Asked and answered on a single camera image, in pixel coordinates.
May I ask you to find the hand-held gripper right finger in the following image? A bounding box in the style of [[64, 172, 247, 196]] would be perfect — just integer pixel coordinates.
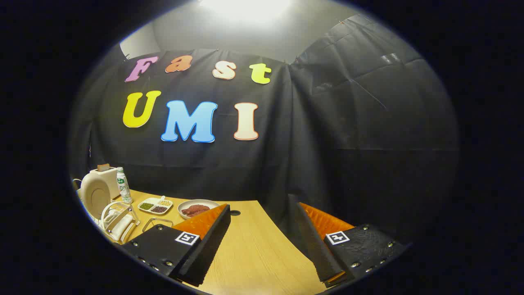
[[292, 201, 410, 288]]

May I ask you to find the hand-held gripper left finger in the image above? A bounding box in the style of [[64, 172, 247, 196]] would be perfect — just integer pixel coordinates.
[[121, 204, 232, 287]]

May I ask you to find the metal wire basket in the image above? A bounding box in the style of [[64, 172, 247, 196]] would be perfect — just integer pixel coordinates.
[[142, 218, 174, 233]]

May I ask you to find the white plastic drink bottle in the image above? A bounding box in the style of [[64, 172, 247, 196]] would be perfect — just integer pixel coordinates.
[[116, 167, 133, 204]]

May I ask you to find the white plate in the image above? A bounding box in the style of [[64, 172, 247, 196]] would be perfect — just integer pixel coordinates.
[[79, 174, 112, 224]]

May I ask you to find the white wire dish rack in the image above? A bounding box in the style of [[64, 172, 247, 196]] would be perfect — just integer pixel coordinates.
[[73, 177, 140, 245]]

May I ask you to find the white divided dish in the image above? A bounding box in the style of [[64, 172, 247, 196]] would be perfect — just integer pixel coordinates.
[[138, 196, 174, 215]]

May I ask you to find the grey plate with meat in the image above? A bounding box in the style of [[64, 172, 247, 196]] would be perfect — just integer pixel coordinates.
[[178, 199, 220, 220]]

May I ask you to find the black backdrop cloth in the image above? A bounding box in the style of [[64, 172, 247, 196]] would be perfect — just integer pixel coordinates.
[[68, 12, 460, 263]]

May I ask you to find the cream toaster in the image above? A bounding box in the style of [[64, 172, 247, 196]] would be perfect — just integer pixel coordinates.
[[90, 166, 120, 201]]

